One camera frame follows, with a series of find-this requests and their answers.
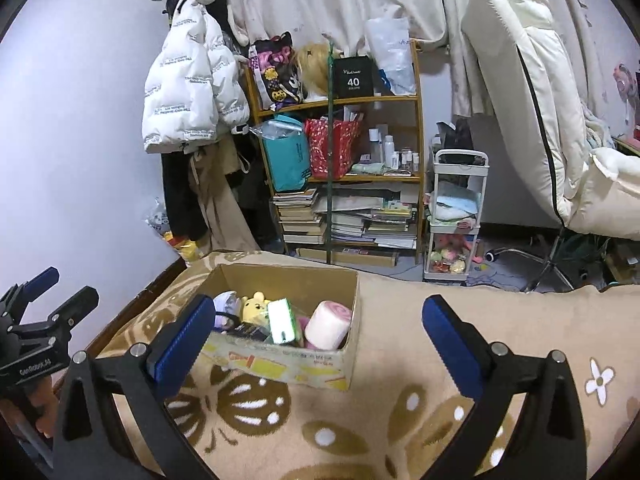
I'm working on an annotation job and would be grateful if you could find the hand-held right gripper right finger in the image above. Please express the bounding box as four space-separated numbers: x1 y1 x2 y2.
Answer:
421 295 588 480

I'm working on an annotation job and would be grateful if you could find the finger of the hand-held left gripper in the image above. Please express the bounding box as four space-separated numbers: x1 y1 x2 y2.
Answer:
0 267 61 311
17 286 100 341

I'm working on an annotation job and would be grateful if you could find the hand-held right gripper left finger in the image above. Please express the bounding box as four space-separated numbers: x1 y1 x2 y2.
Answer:
52 294 217 480

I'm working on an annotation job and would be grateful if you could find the purple plush doll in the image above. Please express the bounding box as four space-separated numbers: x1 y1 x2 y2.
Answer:
212 291 243 333

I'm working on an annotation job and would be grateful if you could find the small black box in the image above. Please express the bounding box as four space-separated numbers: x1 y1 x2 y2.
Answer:
232 322 271 343

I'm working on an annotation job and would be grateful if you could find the printed cardboard box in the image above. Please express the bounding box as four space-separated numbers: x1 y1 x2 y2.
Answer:
192 262 361 392

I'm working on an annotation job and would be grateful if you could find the green tissue pack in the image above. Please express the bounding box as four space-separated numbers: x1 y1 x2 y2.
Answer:
266 298 304 346

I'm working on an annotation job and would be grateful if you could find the pink swirl roll plush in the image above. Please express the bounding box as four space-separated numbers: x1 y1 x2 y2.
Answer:
304 300 353 351

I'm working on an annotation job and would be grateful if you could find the beige brown printed blanket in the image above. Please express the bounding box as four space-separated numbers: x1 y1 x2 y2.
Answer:
85 250 640 480

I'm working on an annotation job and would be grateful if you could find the yellow plush toy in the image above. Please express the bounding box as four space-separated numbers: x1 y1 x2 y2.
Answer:
240 291 273 326

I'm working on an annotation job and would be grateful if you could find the white trolley cart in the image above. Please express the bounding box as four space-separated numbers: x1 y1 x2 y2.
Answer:
422 149 488 282

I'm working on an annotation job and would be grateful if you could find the pile of small plush toys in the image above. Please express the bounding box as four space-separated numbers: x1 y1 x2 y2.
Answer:
430 235 476 275

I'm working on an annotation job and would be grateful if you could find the plastic bag with yellow items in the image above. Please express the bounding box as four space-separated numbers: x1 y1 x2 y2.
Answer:
145 200 201 263

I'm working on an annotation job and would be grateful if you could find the long flat cardboard box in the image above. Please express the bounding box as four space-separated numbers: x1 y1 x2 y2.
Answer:
295 246 401 268

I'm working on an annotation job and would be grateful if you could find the beige coat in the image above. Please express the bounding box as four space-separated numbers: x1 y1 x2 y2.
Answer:
187 135 261 253

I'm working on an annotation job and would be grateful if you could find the pile of magazines and papers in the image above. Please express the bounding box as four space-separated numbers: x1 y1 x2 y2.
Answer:
327 195 418 251

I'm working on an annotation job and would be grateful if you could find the folded light blue cloth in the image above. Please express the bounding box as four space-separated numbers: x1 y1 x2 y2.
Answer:
432 182 481 221

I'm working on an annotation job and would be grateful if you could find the black hanging garment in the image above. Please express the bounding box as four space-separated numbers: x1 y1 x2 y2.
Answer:
161 150 208 241

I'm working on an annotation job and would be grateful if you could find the stack of old books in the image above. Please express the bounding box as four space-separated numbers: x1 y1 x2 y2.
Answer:
272 188 328 247

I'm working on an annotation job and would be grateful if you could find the row of toiletry bottles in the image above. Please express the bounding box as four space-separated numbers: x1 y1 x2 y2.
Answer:
367 127 423 173

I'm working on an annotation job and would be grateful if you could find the green pole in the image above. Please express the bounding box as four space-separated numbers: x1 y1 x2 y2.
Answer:
325 42 336 266

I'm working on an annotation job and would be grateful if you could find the black bag on trolley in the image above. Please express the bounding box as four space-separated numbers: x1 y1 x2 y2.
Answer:
435 117 476 163

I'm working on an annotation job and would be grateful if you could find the teal bag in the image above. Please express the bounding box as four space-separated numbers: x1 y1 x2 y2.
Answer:
250 114 312 193

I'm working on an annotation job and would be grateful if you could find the red patterned gift bag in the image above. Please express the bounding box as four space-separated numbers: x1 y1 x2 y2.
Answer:
304 115 363 181

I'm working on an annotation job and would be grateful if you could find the white puffer jacket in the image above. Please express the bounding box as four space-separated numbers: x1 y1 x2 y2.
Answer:
141 0 251 153

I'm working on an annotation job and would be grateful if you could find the wooden shelf unit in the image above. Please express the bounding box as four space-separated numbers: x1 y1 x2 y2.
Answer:
242 40 426 266

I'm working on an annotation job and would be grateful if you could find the black box with white print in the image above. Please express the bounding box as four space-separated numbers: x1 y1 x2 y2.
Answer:
332 55 375 100

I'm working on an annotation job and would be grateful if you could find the black pink printed tote bag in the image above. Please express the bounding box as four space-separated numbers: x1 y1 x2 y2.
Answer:
248 31 306 111

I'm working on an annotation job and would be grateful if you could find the white padded chair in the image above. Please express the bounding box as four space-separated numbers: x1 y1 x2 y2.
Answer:
460 0 640 293

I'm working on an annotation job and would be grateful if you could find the white plastic bag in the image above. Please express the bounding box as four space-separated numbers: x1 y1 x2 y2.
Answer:
365 17 418 97

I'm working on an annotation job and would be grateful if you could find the blonde wig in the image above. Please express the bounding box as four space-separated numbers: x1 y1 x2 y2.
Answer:
295 42 341 103

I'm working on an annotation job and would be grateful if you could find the cream curtain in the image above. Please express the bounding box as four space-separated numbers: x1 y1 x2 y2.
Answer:
227 0 621 121

